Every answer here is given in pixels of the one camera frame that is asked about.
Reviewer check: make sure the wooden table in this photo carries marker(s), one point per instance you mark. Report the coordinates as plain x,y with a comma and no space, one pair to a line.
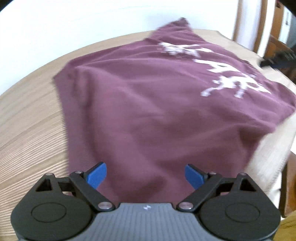
289,185

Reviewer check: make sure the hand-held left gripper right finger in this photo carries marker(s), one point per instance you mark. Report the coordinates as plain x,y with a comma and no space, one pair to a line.
194,176

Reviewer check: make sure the maroon hoodie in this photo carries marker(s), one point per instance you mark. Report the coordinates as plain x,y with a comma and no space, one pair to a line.
150,104

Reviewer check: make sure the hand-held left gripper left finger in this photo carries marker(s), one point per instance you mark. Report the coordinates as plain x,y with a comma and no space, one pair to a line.
97,173

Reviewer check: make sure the white curtain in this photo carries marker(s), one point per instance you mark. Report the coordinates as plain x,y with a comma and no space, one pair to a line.
249,23

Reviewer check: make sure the wooden chair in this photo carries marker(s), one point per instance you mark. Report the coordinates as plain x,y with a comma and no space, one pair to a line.
277,44

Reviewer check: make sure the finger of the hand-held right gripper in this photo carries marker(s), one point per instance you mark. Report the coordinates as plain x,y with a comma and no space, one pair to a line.
284,64

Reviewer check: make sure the wooden door frame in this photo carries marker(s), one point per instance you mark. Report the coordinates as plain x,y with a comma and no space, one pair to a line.
238,20

